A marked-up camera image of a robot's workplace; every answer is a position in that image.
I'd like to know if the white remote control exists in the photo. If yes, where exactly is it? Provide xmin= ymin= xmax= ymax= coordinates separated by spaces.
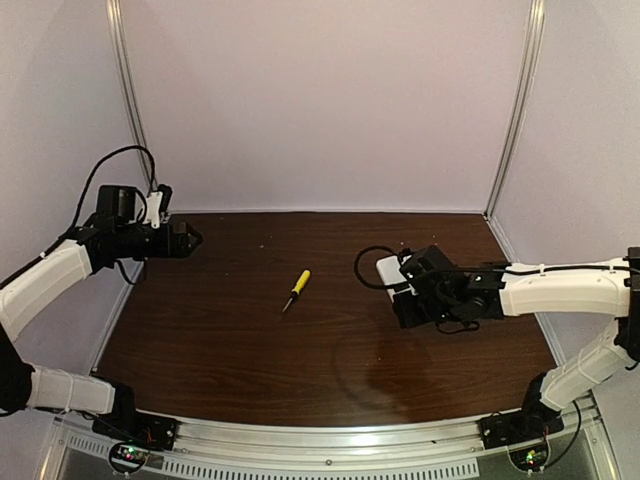
xmin=375 ymin=255 xmax=412 ymax=298

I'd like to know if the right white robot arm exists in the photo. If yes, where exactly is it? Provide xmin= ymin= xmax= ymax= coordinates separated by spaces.
xmin=398 ymin=246 xmax=639 ymax=417

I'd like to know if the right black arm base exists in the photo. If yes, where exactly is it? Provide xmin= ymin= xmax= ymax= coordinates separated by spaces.
xmin=477 ymin=373 xmax=564 ymax=450

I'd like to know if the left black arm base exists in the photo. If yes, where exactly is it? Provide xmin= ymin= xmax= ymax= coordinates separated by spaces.
xmin=92 ymin=382 xmax=178 ymax=451

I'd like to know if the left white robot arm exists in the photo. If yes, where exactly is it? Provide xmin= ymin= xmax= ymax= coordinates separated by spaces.
xmin=1 ymin=185 xmax=203 ymax=416

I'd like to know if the right circuit board with leds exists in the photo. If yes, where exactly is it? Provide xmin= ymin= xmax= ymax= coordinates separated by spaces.
xmin=508 ymin=442 xmax=550 ymax=474

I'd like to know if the circuit board with leds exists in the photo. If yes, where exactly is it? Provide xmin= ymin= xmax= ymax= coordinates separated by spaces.
xmin=107 ymin=442 xmax=150 ymax=475
xmin=508 ymin=442 xmax=550 ymax=474

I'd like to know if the left circuit board with leds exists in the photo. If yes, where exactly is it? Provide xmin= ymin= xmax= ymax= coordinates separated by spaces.
xmin=107 ymin=442 xmax=150 ymax=475

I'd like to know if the left black camera cable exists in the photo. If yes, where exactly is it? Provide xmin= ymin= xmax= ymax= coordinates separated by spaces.
xmin=58 ymin=145 xmax=157 ymax=241

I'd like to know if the black camera cable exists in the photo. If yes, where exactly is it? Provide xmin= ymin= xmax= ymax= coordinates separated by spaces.
xmin=353 ymin=244 xmax=407 ymax=291
xmin=58 ymin=145 xmax=157 ymax=241

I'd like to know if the right black camera cable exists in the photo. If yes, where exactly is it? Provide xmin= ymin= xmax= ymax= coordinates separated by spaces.
xmin=353 ymin=244 xmax=407 ymax=291

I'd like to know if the yellow handled screwdriver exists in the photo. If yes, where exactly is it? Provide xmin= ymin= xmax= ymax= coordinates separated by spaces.
xmin=282 ymin=269 xmax=311 ymax=312

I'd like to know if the aluminium front rail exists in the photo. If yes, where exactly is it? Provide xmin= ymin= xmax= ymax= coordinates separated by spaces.
xmin=49 ymin=392 xmax=614 ymax=479

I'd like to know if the left aluminium corner post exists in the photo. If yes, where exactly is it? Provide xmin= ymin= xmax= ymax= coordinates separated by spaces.
xmin=103 ymin=0 xmax=157 ymax=194

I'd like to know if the aluminium corner post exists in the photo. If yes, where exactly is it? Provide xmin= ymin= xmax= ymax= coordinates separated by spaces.
xmin=484 ymin=0 xmax=546 ymax=222
xmin=103 ymin=0 xmax=157 ymax=194

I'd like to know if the right aluminium corner post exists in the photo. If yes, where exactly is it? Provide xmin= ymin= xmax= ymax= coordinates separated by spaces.
xmin=484 ymin=0 xmax=546 ymax=222

